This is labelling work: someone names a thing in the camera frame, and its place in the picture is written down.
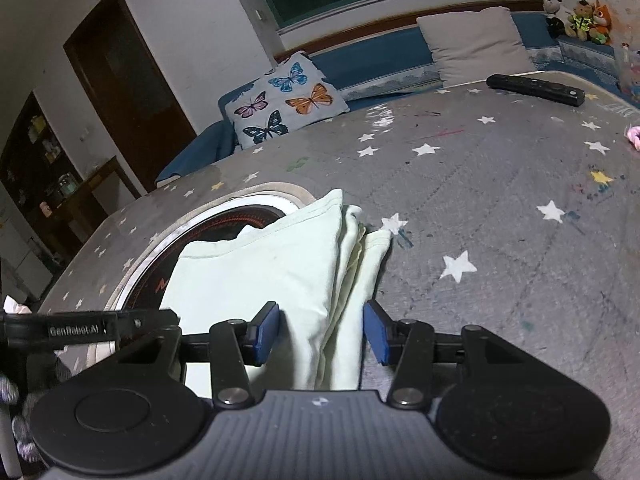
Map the dark brown door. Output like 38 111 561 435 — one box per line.
63 0 197 193

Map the white and pink cloth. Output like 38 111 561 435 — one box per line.
2 295 33 316

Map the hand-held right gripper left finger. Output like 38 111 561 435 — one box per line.
115 301 281 407

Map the dark wooden desk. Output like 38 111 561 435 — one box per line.
47 156 143 261

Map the long black remote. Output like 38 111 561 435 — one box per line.
486 74 586 107

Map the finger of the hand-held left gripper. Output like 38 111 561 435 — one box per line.
118 309 182 342

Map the light green garment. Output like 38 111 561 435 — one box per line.
159 188 392 392

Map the blue bench cushion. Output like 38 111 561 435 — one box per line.
155 10 618 188

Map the person's patterned clothing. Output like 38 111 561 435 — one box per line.
0 347 76 466

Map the orange plush fox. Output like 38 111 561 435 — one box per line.
590 2 615 46

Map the white cabinet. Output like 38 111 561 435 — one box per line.
0 195 53 301

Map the black and white plush dog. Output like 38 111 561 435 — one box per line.
544 0 576 38

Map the dark wooden bookshelf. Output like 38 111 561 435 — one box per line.
0 91 76 261

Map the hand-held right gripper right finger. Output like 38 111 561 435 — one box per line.
363 299 531 408

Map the grey star-print blanket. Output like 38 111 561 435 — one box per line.
37 72 640 480

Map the butterfly print pillow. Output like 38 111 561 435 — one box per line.
223 51 350 151

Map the beige pillow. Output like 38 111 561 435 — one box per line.
416 6 538 88

